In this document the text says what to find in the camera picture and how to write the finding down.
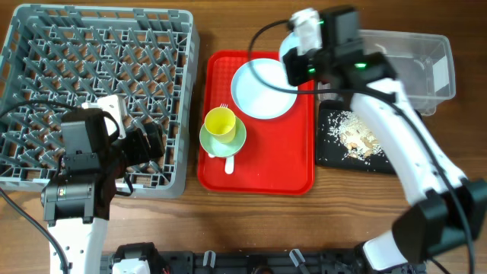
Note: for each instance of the grey dishwasher rack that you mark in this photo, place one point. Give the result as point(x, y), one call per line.
point(60, 56)

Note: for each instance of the rice and food scraps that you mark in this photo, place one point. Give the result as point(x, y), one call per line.
point(348, 131)

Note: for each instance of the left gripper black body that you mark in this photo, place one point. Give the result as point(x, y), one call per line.
point(135, 148)

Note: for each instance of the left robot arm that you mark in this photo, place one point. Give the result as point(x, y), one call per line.
point(76, 201)

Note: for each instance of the yellow plastic cup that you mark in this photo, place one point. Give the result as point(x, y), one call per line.
point(221, 123)

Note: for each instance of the small light blue bowl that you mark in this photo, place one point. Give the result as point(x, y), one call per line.
point(290, 42)

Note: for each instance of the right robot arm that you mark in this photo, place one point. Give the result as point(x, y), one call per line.
point(446, 209)

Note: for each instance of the white plastic spoon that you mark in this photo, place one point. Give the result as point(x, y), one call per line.
point(229, 163)

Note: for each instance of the clear plastic bin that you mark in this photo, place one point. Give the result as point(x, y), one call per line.
point(423, 61)

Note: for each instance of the black waste tray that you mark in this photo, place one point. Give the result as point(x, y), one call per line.
point(330, 155)

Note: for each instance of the large light blue plate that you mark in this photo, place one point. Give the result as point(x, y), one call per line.
point(255, 99)

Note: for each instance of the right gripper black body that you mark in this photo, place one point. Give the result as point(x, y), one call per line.
point(302, 68)

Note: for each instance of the light green bowl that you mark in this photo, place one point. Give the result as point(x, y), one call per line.
point(223, 150)

